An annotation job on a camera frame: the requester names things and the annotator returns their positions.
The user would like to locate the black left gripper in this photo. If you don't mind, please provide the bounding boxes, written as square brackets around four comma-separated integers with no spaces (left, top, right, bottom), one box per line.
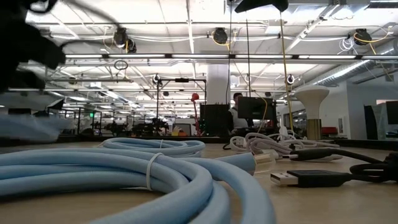
[0,0,66,93]

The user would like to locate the light blue USB cable coil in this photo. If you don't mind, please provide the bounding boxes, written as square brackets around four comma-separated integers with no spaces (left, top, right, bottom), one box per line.
[0,113,74,143]
[98,137,206,159]

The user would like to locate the black USB cable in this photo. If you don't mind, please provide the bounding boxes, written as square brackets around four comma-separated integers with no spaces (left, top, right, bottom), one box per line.
[270,147,398,189]

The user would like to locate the long ceiling light strip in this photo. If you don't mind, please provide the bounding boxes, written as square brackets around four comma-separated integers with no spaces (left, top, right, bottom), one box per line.
[65,54,398,60]

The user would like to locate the white square column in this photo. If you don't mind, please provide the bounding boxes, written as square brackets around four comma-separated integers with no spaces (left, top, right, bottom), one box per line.
[206,63,231,105]

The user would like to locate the black computer monitor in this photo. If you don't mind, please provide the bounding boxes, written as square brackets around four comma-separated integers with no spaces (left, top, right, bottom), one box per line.
[237,96,277,121]

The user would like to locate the red desk lamp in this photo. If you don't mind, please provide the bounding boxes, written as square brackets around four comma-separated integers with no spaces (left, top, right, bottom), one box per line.
[190,92,201,137]

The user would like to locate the person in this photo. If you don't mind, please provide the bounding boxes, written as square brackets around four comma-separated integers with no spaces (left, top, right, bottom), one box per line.
[228,92,249,131]

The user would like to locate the black equipment cabinet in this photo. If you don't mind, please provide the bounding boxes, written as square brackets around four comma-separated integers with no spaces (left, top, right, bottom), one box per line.
[199,103,232,140]

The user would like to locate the dark monitor at room edge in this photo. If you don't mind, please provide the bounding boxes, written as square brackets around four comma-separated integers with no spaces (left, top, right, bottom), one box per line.
[385,100,398,125]

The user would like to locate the black hanging cable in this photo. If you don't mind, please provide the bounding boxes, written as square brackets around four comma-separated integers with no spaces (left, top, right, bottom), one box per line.
[228,0,233,105]
[244,11,252,98]

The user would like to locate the large black ceiling cord reel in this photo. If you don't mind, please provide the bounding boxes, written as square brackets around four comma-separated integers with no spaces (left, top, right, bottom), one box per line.
[353,27,373,47]
[113,27,137,54]
[212,27,229,45]

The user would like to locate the yellow hanging cable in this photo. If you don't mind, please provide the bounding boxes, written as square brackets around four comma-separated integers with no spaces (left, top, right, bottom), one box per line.
[279,11,295,131]

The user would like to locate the silver ceiling air duct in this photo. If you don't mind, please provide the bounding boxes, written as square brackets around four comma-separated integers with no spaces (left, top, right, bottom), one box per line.
[310,40,398,88]

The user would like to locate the black metal frame rig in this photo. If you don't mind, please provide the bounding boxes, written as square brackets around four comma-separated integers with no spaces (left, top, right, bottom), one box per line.
[156,78,208,138]

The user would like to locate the small white USB cable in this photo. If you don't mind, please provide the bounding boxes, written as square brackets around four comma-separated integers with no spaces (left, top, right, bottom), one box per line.
[229,136,249,152]

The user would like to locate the white USB cable bundle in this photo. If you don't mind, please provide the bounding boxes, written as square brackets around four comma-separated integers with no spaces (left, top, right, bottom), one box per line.
[244,132,343,162]

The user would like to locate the thick light blue USB cable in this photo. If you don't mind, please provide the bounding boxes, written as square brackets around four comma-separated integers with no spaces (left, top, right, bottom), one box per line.
[0,147,277,224]

